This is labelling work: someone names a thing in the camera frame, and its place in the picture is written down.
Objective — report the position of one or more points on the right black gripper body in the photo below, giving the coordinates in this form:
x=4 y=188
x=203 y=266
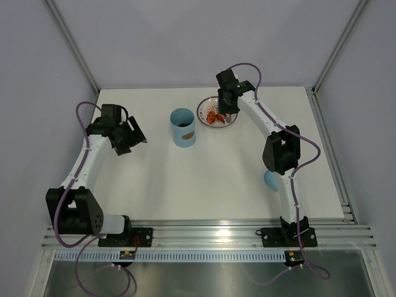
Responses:
x=225 y=104

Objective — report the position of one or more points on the dark toy seaweed piece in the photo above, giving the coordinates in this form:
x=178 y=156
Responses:
x=182 y=124

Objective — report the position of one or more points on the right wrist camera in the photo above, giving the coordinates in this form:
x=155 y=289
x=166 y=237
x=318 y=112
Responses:
x=226 y=77

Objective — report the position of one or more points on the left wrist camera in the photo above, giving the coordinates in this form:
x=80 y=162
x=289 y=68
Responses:
x=112 y=111

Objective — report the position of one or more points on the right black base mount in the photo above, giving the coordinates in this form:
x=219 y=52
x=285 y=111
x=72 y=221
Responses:
x=275 y=238

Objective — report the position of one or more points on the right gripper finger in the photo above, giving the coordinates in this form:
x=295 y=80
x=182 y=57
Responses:
x=231 y=109
x=220 y=102

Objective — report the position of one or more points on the small red toy shrimp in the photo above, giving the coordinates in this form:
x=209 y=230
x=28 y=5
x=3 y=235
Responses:
x=220 y=118

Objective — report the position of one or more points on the metal tongs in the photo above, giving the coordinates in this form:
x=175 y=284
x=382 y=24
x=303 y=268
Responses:
x=228 y=118

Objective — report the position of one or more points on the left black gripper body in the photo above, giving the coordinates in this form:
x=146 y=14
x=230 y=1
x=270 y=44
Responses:
x=125 y=137

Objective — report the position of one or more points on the orange toy fried cutlet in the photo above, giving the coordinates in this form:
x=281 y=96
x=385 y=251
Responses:
x=211 y=117

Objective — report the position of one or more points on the blue round lid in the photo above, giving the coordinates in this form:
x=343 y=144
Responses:
x=270 y=179

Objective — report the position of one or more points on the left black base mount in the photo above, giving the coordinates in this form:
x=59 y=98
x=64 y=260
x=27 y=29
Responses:
x=142 y=237

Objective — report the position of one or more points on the white slotted cable duct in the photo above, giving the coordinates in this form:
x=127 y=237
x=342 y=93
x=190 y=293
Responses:
x=172 y=256

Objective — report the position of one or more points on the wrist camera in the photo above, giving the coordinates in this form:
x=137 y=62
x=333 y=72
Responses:
x=112 y=111
x=226 y=77

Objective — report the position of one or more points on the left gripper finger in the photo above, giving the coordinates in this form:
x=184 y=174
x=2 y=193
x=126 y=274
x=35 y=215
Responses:
x=122 y=149
x=136 y=135

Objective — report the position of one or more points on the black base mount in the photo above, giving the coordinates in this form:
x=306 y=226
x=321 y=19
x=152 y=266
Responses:
x=275 y=238
x=142 y=237

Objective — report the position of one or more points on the aluminium frame post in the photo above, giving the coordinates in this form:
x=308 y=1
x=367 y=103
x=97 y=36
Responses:
x=345 y=35
x=66 y=33

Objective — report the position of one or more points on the left aluminium frame post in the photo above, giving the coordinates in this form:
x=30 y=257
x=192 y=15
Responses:
x=66 y=33

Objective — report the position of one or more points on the patterned round plate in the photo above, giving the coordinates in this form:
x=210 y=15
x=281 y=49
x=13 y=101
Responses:
x=211 y=104

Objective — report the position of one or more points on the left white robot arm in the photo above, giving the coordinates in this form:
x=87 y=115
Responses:
x=72 y=206

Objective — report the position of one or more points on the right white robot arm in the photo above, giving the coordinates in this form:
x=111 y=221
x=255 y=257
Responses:
x=282 y=149

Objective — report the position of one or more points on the right aluminium frame post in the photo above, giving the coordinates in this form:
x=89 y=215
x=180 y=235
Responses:
x=345 y=35

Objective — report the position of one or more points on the blue cylindrical lunch container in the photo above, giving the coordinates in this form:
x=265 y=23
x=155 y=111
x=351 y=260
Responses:
x=183 y=137

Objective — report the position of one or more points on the aluminium front rail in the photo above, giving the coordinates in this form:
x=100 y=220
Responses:
x=241 y=234

